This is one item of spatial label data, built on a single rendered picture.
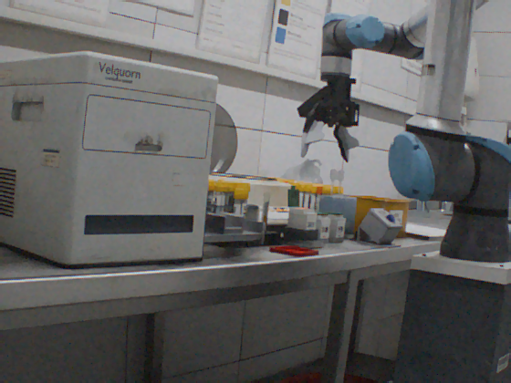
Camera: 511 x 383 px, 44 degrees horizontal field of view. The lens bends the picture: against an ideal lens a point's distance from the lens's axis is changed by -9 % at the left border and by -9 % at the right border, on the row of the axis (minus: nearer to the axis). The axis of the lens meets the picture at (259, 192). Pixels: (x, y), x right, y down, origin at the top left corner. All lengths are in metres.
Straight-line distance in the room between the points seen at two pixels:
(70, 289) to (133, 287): 0.11
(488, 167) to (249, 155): 1.10
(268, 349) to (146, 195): 1.51
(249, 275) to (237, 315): 1.12
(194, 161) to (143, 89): 0.16
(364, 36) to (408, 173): 0.40
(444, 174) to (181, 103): 0.47
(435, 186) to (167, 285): 0.49
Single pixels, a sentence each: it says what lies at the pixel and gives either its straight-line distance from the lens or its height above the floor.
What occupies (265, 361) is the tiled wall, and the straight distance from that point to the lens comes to 2.44.
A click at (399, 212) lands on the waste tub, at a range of 1.78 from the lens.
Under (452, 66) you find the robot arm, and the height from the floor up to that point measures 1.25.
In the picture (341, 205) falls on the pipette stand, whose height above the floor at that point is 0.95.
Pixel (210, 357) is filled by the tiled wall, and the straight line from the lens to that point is 2.19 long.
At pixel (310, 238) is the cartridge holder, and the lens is 1.42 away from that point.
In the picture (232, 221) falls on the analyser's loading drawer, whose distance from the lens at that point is 1.20.
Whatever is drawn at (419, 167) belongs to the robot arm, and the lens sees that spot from 1.14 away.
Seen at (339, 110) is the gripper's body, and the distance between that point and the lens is 1.54.
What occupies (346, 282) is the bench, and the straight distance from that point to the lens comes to 1.47.
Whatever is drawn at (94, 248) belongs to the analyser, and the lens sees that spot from 0.94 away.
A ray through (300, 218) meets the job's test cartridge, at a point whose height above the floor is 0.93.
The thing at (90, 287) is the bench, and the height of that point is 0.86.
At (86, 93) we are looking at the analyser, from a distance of 0.91.
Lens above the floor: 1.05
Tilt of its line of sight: 3 degrees down
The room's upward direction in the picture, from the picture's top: 6 degrees clockwise
